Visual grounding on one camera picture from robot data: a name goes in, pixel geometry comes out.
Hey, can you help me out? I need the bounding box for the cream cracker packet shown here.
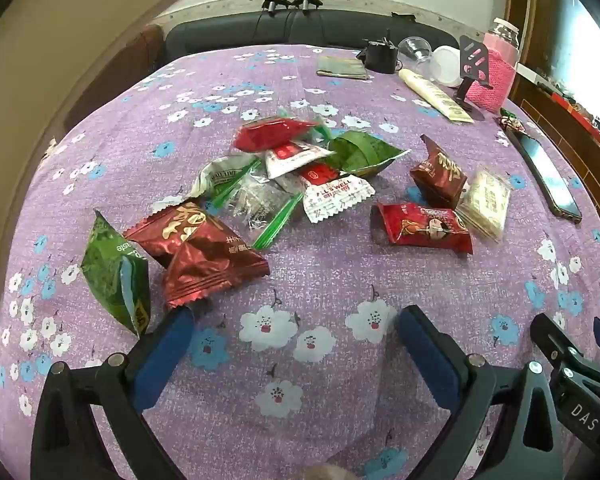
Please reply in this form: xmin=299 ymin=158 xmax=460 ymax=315
xmin=455 ymin=165 xmax=512 ymax=241

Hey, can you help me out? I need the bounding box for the black charger device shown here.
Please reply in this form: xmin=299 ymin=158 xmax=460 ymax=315
xmin=355 ymin=30 xmax=401 ymax=75

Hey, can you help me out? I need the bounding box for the olive pouch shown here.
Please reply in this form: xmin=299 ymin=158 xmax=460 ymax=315
xmin=316 ymin=55 xmax=370 ymax=81

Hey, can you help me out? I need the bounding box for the small colourful wrapper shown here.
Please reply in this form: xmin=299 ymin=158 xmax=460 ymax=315
xmin=497 ymin=109 xmax=531 ymax=136

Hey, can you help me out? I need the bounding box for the wooden cabinet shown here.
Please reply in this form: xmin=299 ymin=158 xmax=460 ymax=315
xmin=505 ymin=0 xmax=600 ymax=201

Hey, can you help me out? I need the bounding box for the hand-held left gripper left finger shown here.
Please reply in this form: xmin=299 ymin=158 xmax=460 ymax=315
xmin=30 ymin=307 xmax=196 ymax=480

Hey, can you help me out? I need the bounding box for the plain dark red packet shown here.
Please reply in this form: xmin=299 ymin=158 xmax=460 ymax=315
xmin=162 ymin=230 xmax=272 ymax=310

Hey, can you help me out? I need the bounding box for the bright red packet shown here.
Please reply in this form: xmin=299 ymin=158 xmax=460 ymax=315
xmin=232 ymin=116 xmax=321 ymax=153

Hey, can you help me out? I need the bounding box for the black smartphone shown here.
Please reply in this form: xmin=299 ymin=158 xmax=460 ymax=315
xmin=505 ymin=127 xmax=583 ymax=224

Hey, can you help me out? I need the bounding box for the cream tube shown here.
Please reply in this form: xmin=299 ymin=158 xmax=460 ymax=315
xmin=399 ymin=69 xmax=476 ymax=124

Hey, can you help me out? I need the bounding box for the small dark red packet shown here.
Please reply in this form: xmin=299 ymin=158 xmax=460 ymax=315
xmin=409 ymin=134 xmax=468 ymax=209

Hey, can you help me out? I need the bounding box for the brown armchair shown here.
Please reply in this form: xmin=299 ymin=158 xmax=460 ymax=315
xmin=132 ymin=24 xmax=166 ymax=81

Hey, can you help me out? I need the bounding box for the purple floral tablecloth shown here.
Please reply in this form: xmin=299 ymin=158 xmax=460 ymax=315
xmin=0 ymin=42 xmax=600 ymax=480

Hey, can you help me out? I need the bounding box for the clear plastic cup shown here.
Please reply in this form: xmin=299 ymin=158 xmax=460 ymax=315
xmin=396 ymin=36 xmax=433 ymax=67

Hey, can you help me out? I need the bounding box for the white round container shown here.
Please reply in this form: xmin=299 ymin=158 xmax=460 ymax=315
xmin=427 ymin=46 xmax=463 ymax=88

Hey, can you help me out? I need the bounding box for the green packet with white edge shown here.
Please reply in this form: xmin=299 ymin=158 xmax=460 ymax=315
xmin=80 ymin=210 xmax=153 ymax=338

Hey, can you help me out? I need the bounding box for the large white red packet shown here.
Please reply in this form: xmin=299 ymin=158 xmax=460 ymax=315
xmin=297 ymin=162 xmax=376 ymax=224

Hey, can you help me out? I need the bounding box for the green leaf print packet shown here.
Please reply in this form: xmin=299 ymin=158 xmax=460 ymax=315
xmin=327 ymin=130 xmax=412 ymax=178

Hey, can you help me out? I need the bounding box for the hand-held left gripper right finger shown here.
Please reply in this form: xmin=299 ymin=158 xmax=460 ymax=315
xmin=397 ymin=305 xmax=566 ymax=480

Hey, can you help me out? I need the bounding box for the red cartoon print packet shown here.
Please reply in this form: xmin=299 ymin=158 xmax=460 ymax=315
xmin=376 ymin=202 xmax=475 ymax=256

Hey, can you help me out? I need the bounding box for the black phone stand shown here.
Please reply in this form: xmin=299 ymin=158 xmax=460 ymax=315
xmin=452 ymin=35 xmax=493 ymax=111

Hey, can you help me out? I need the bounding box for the small white red packet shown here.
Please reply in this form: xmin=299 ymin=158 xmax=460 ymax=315
xmin=265 ymin=140 xmax=337 ymax=180

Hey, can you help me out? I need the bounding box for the pink jar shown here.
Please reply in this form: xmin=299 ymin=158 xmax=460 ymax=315
xmin=467 ymin=17 xmax=522 ymax=113

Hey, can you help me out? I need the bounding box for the black leather sofa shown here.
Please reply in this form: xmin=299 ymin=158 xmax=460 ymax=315
xmin=165 ymin=8 xmax=461 ymax=58

